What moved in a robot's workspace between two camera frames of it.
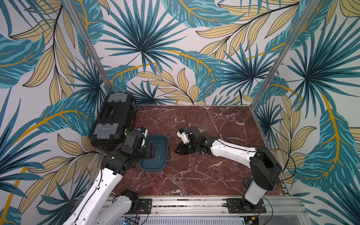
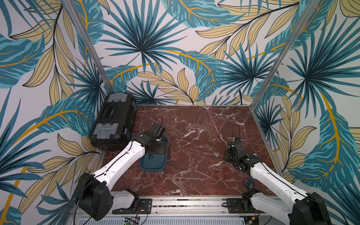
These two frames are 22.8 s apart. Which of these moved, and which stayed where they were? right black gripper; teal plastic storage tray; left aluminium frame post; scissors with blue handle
Moved: right black gripper
Stayed: left aluminium frame post; scissors with blue handle; teal plastic storage tray
